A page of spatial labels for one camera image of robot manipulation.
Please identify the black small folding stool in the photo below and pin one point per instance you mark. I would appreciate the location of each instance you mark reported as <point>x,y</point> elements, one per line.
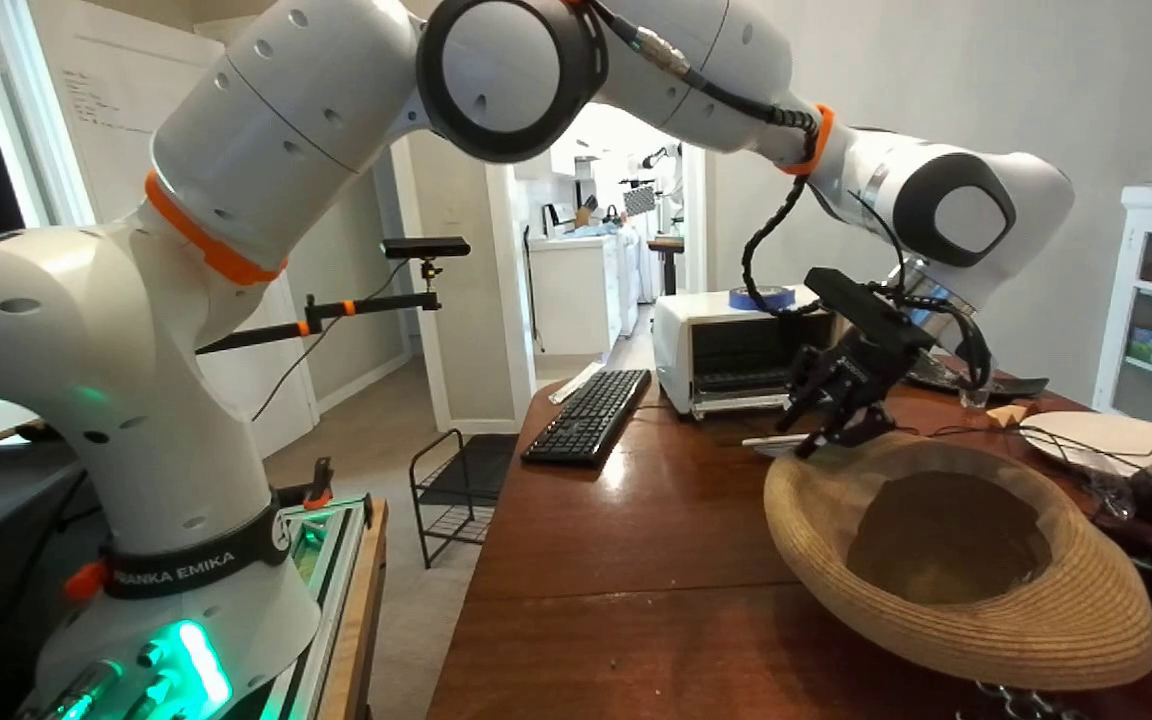
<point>452,478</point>

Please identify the blue tape roll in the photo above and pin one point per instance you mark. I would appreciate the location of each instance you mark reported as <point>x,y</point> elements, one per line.
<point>767,301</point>

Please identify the black computer keyboard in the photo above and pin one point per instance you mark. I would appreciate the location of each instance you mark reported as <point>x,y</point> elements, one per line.
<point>590,423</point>

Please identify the tan woven straw hat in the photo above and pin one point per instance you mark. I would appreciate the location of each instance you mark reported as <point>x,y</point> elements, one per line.
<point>960,560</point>

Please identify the black camera on stand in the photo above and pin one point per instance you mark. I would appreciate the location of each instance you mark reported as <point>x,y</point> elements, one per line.
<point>424,247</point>

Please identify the aluminium rail robot base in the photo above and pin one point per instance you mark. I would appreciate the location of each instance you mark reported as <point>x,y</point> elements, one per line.
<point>320,584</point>

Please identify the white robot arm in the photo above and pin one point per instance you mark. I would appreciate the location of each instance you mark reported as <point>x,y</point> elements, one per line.
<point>101,331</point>

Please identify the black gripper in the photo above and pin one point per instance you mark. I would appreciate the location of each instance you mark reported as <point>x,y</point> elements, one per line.
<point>854,370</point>

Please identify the white toaster oven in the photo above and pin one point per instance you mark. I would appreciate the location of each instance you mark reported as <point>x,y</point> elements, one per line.
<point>722,358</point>

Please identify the clear glass tray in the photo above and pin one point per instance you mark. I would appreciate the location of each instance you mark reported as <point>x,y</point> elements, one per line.
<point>1094,440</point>

